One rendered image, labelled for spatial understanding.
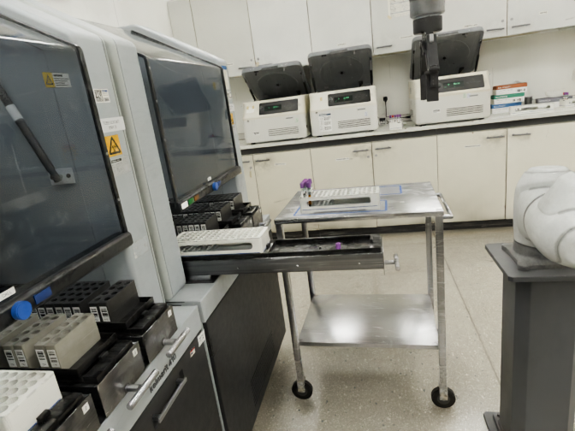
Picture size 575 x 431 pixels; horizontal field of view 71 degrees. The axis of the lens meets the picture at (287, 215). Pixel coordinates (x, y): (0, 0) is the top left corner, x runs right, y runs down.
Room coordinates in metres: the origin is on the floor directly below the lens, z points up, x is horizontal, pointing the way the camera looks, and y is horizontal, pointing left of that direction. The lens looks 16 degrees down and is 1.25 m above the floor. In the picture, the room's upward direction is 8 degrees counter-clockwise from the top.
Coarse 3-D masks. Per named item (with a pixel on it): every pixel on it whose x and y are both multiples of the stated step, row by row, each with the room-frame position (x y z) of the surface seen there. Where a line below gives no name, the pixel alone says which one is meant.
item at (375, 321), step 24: (384, 192) 1.63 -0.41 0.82; (408, 192) 1.58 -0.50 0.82; (432, 192) 1.54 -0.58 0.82; (288, 216) 1.47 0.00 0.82; (312, 216) 1.42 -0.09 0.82; (336, 216) 1.39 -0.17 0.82; (360, 216) 1.37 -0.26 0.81; (384, 216) 1.35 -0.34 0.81; (408, 216) 1.32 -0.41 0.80; (432, 264) 1.70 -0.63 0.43; (288, 288) 1.45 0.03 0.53; (312, 288) 1.85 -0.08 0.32; (432, 288) 1.70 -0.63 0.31; (288, 312) 1.45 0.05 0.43; (312, 312) 1.68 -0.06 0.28; (336, 312) 1.66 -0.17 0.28; (360, 312) 1.63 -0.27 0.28; (384, 312) 1.60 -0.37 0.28; (408, 312) 1.58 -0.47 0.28; (432, 312) 1.55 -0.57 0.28; (312, 336) 1.49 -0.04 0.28; (336, 336) 1.47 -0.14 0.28; (360, 336) 1.44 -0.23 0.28; (384, 336) 1.42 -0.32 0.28; (408, 336) 1.40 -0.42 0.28; (432, 336) 1.38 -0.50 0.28
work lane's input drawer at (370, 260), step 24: (288, 240) 1.22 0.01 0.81; (312, 240) 1.20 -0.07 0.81; (336, 240) 1.18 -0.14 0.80; (360, 240) 1.16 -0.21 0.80; (192, 264) 1.17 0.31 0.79; (216, 264) 1.15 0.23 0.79; (240, 264) 1.13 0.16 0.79; (264, 264) 1.12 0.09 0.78; (288, 264) 1.10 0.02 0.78; (312, 264) 1.08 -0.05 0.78; (336, 264) 1.07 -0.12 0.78; (360, 264) 1.05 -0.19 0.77; (384, 264) 1.10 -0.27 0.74
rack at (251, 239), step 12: (240, 228) 1.25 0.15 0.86; (252, 228) 1.23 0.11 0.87; (264, 228) 1.21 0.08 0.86; (180, 240) 1.21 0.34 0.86; (192, 240) 1.19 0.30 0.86; (204, 240) 1.18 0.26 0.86; (216, 240) 1.17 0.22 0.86; (228, 240) 1.16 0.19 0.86; (240, 240) 1.15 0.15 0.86; (252, 240) 1.14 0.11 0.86; (264, 240) 1.17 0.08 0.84; (180, 252) 1.19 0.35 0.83; (192, 252) 1.19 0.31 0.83; (204, 252) 1.18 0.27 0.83; (216, 252) 1.17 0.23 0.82; (228, 252) 1.16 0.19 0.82; (240, 252) 1.15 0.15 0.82
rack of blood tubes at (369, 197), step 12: (312, 192) 1.55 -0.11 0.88; (324, 192) 1.52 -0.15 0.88; (336, 192) 1.49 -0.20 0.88; (348, 192) 1.47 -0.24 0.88; (360, 192) 1.44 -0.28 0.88; (372, 192) 1.42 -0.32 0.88; (300, 204) 1.48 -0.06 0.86; (312, 204) 1.50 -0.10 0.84; (324, 204) 1.48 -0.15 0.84; (336, 204) 1.53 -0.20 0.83; (348, 204) 1.44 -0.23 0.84; (360, 204) 1.43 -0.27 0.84; (372, 204) 1.41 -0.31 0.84
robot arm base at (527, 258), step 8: (504, 248) 1.18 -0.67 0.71; (512, 248) 1.14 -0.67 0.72; (520, 248) 1.08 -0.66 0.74; (528, 248) 1.06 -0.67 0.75; (512, 256) 1.11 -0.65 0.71; (520, 256) 1.08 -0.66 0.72; (528, 256) 1.06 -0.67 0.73; (536, 256) 1.04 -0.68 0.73; (520, 264) 1.04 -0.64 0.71; (528, 264) 1.03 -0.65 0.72; (536, 264) 1.03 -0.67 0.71; (544, 264) 1.02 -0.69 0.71; (552, 264) 1.02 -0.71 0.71
